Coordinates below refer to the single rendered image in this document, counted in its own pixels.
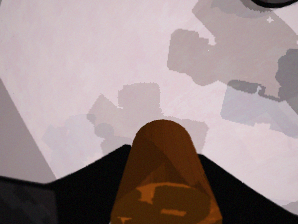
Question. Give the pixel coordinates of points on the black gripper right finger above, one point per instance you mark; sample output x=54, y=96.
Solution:
x=239, y=203

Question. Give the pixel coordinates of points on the orange knob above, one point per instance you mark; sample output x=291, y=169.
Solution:
x=163, y=181

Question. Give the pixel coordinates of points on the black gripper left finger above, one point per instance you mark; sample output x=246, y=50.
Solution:
x=86, y=196

